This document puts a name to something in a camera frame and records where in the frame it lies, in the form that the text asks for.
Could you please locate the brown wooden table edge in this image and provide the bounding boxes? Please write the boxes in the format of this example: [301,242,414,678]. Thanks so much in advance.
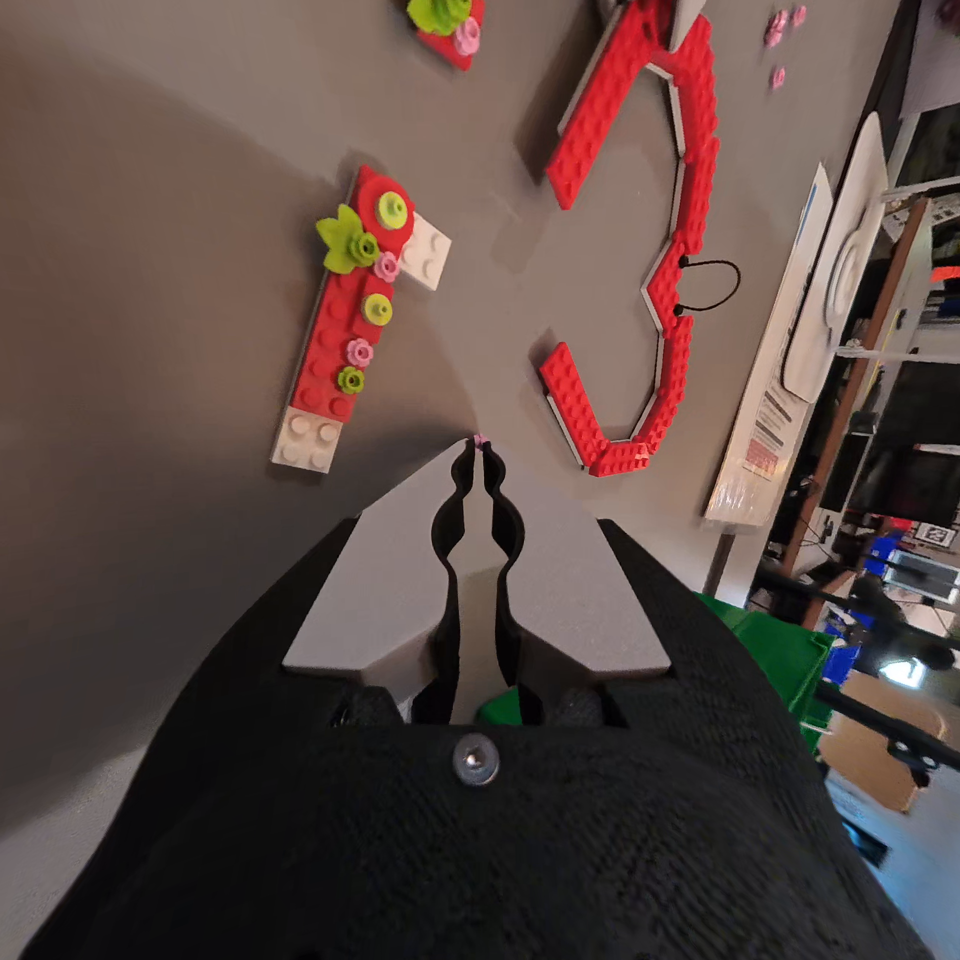
[801,197,933,630]

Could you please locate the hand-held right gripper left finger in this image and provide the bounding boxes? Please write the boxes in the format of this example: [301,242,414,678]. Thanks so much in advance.
[281,438,478,725]

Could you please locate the white cardboard envelope red label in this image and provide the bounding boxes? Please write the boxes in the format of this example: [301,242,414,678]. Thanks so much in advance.
[703,161,834,535]

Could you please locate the green plastic bin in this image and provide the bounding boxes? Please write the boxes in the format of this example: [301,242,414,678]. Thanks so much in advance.
[731,607,835,755]
[693,591,755,625]

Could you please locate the long red flowered lego segment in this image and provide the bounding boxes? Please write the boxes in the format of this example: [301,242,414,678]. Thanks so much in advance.
[270,163,453,475]

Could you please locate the brown cardboard box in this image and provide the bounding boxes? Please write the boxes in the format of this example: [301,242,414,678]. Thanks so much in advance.
[816,669,951,816]

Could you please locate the blue storage bin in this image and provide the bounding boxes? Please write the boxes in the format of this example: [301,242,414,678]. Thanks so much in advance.
[861,527,925,573]

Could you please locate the short red flowered lego segment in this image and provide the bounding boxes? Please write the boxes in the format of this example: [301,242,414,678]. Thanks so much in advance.
[405,0,487,73]

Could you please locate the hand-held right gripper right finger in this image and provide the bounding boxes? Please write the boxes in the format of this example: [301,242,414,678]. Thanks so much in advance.
[481,442,671,725]

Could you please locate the tilting overbed table top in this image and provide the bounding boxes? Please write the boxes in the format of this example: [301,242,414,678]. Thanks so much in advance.
[780,111,891,408]

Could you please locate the black hanging cord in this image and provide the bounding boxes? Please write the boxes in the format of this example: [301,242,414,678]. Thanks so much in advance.
[675,257,742,316]

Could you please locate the red lego wreath frame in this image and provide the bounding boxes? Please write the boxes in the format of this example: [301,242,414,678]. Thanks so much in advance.
[538,0,723,481]

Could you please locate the black stand bars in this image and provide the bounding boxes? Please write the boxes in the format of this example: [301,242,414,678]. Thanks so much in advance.
[753,558,960,785]

